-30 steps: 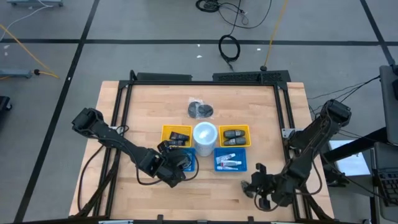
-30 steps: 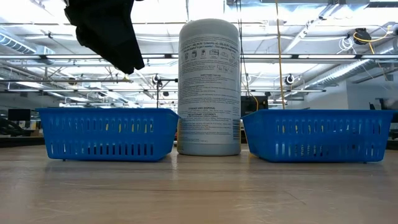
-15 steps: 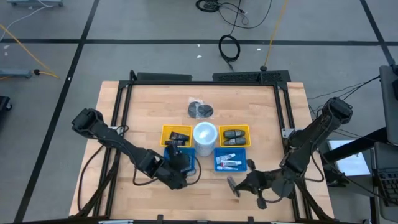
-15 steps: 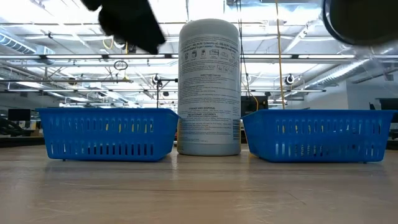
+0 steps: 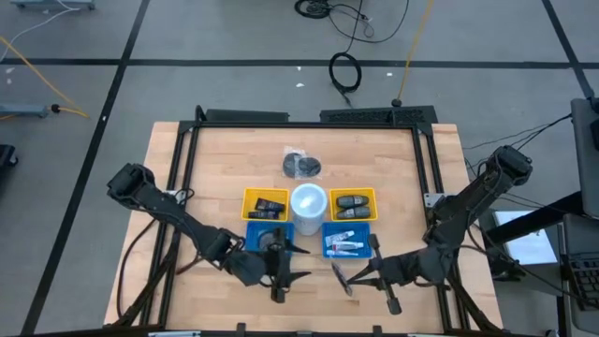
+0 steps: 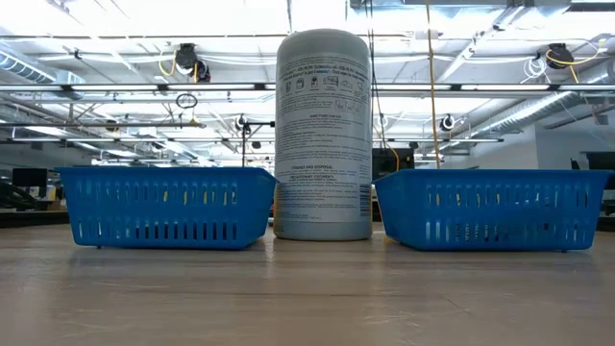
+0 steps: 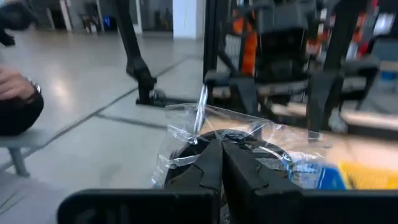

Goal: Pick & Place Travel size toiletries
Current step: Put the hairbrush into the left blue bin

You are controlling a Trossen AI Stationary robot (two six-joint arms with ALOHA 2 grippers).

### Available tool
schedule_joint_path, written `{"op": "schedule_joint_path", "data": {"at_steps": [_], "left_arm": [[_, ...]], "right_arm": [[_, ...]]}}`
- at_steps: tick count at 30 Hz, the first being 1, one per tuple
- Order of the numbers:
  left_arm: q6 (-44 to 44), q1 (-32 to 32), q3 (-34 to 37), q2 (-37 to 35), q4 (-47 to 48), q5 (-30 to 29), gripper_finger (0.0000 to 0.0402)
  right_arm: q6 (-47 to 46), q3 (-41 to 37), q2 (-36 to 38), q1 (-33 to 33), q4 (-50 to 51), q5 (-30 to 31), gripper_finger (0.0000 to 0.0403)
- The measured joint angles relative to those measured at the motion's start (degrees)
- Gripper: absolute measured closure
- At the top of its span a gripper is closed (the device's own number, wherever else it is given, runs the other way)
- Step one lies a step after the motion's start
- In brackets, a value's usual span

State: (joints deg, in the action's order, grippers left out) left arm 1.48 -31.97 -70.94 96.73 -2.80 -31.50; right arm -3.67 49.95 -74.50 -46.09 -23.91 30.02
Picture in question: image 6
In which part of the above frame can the white wipes canister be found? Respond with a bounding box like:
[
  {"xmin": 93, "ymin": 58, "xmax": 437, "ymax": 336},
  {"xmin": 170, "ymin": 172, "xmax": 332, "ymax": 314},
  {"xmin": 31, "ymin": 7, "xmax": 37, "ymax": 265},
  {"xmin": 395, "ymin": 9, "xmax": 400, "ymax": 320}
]
[{"xmin": 272, "ymin": 27, "xmax": 374, "ymax": 242}]

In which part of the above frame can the black equipment box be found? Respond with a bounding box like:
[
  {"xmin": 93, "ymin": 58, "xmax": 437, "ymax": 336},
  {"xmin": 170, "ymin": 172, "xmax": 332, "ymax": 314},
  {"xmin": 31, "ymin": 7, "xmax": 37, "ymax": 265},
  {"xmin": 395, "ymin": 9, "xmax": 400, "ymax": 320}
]
[{"xmin": 372, "ymin": 147, "xmax": 415, "ymax": 182}]

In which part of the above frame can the blue plastic basket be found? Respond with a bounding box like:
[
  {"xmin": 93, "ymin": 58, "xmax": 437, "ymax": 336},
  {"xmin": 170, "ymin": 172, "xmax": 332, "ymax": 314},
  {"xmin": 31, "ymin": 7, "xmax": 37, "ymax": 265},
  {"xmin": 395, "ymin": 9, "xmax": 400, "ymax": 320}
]
[
  {"xmin": 373, "ymin": 167, "xmax": 614, "ymax": 253},
  {"xmin": 55, "ymin": 165, "xmax": 279, "ymax": 251}
]

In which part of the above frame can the black computer monitor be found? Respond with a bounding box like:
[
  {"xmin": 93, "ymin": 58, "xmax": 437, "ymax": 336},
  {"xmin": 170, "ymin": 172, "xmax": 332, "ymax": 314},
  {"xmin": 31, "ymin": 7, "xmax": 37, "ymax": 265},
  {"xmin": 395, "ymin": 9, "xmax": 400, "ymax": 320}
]
[{"xmin": 11, "ymin": 167, "xmax": 49, "ymax": 189}]

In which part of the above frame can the dark wide monitor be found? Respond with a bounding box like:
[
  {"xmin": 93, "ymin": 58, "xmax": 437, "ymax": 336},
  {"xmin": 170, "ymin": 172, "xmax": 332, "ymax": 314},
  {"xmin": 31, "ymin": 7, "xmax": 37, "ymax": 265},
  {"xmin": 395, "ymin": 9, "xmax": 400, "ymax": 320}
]
[{"xmin": 571, "ymin": 151, "xmax": 615, "ymax": 172}]

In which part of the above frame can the yellow hanging cable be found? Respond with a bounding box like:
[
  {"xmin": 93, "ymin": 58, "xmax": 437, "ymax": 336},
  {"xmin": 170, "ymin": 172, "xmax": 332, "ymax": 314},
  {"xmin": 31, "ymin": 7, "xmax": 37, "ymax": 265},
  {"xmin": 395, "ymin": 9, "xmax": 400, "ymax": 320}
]
[{"xmin": 425, "ymin": 4, "xmax": 442, "ymax": 170}]

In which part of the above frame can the silver ventilation duct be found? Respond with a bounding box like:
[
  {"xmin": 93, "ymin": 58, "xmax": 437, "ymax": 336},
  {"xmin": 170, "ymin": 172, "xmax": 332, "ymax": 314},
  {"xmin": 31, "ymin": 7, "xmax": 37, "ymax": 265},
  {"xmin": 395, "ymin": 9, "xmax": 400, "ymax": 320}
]
[
  {"xmin": 0, "ymin": 50, "xmax": 57, "ymax": 86},
  {"xmin": 473, "ymin": 60, "xmax": 615, "ymax": 138}
]

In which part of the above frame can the white coiled cable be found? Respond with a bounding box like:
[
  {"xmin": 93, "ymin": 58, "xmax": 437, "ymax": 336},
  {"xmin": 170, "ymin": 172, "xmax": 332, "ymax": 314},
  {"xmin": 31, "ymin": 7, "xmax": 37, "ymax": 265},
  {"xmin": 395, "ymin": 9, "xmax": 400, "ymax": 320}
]
[{"xmin": 521, "ymin": 57, "xmax": 549, "ymax": 86}]

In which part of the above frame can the black metal table frame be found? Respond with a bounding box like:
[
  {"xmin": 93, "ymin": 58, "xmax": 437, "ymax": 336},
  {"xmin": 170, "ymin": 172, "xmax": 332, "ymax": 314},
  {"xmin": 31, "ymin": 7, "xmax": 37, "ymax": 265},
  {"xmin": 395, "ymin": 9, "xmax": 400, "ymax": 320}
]
[{"xmin": 0, "ymin": 209, "xmax": 69, "ymax": 228}]

